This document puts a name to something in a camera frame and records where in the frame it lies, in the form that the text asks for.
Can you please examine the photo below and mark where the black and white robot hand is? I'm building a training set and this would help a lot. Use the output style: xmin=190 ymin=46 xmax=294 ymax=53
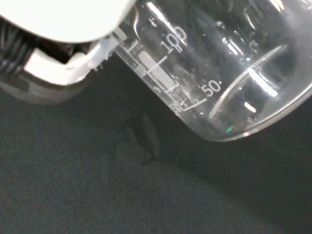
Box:
xmin=0 ymin=0 xmax=137 ymax=106

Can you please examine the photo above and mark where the black bench cloth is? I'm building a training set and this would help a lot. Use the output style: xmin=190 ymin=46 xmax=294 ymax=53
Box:
xmin=0 ymin=26 xmax=312 ymax=234

